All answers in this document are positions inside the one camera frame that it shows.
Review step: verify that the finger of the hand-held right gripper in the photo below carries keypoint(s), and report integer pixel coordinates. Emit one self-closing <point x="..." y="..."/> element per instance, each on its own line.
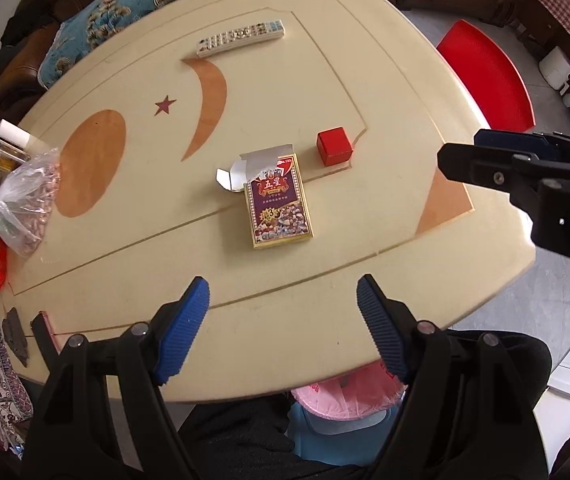
<point x="510" y="141"/>
<point x="465" y="165"/>

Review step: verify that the white tube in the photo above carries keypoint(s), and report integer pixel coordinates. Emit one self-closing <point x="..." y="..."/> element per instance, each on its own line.
<point x="12" y="134"/>

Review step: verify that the black phone with pink case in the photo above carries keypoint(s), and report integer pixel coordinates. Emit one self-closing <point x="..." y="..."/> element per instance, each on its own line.
<point x="42" y="332"/>

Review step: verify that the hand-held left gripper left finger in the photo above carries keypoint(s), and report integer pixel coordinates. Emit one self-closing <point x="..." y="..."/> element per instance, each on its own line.
<point x="185" y="330"/>

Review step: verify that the white remote control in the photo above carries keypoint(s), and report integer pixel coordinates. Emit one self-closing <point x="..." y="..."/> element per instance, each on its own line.
<point x="240" y="37"/>

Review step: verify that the purple and gold card box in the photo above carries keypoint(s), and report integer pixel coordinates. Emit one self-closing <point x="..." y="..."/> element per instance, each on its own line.
<point x="277" y="205"/>

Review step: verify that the blue plastic stool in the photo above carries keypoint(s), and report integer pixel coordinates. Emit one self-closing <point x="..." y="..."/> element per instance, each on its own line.
<point x="335" y="435"/>

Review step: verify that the clear bag of peanuts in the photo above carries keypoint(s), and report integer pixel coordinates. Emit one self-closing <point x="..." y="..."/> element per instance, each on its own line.
<point x="30" y="195"/>

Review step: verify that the white appliance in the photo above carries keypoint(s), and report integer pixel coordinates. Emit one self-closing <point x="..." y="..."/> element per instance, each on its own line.
<point x="555" y="70"/>

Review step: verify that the red plastic chair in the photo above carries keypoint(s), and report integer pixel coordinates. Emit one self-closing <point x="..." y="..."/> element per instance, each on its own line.
<point x="490" y="80"/>

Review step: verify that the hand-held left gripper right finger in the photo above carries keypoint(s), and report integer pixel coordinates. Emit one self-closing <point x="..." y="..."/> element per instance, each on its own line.
<point x="380" y="330"/>

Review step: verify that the blue patterned cushion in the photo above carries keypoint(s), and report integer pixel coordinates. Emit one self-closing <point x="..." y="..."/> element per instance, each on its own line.
<point x="125" y="20"/>

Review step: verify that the small red box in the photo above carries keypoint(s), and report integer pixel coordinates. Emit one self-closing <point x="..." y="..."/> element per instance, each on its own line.
<point x="334" y="146"/>

